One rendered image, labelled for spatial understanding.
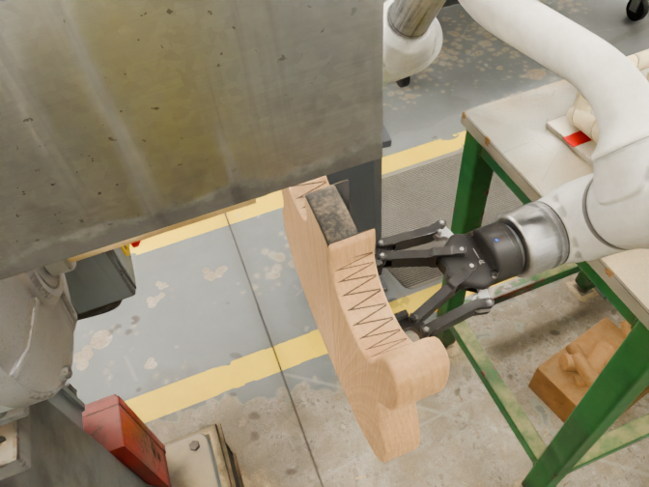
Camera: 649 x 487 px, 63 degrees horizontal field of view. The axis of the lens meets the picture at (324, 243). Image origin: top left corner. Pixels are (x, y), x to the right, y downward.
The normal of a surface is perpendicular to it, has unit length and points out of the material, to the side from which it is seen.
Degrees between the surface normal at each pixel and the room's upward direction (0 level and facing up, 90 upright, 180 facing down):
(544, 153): 0
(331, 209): 8
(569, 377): 0
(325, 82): 90
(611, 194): 88
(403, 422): 71
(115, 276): 90
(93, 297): 90
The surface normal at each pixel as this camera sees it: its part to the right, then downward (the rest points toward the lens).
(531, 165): -0.08, -0.63
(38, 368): 0.99, 0.11
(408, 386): 0.34, 0.65
